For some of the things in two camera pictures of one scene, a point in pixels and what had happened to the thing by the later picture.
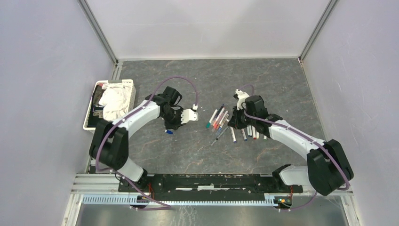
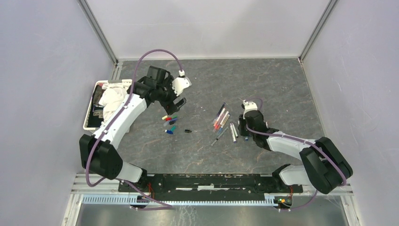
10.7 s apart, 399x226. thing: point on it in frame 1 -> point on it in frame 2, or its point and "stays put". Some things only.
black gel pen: x=220 y=134 stays put
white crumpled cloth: x=115 y=100 stays put
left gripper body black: x=173 y=118 -> x=166 y=95
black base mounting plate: x=207 y=188 stays put
